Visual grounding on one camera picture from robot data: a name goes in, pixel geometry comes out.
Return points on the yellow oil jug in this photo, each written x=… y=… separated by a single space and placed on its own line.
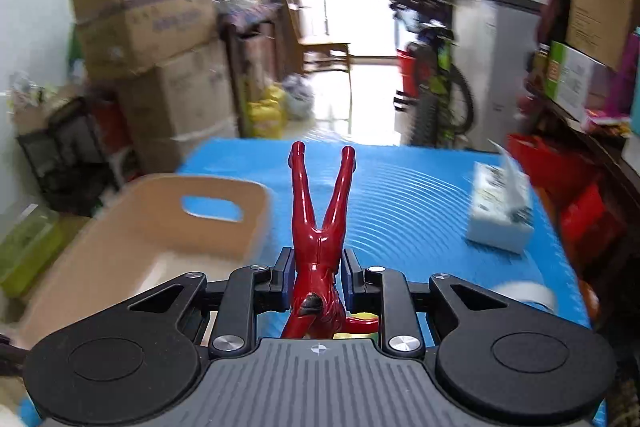
x=268 y=115

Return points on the beige plastic storage bin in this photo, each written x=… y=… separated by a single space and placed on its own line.
x=159 y=227

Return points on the white tissue box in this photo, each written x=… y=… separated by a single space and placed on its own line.
x=501 y=208

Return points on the black metal shelf rack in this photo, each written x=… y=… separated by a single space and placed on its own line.
x=68 y=161

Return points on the yellow toy tool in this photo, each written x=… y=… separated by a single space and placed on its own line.
x=358 y=326

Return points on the white freezer cabinet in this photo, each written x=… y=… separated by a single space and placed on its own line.
x=494 y=39

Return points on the green black bicycle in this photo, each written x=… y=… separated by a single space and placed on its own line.
x=443 y=113

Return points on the tall brown cardboard box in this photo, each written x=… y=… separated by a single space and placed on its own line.
x=600 y=28

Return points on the wooden chair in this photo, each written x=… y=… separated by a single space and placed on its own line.
x=314 y=50

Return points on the green white product box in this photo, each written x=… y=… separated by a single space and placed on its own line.
x=569 y=77

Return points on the grey tape roll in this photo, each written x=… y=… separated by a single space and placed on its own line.
x=533 y=294

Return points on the upper open cardboard box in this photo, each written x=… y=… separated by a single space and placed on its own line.
x=123 y=38

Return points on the red plastic figurine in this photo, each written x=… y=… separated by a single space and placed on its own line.
x=317 y=310

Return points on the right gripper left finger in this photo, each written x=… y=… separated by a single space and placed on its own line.
x=248 y=292

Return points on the lower stacked cardboard box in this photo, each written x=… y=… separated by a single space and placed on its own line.
x=178 y=105

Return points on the green lidded plastic container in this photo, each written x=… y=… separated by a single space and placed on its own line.
x=31 y=237

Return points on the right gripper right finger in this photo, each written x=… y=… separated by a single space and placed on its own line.
x=385 y=293

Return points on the blue silicone table mat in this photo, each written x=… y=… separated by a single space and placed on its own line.
x=488 y=361

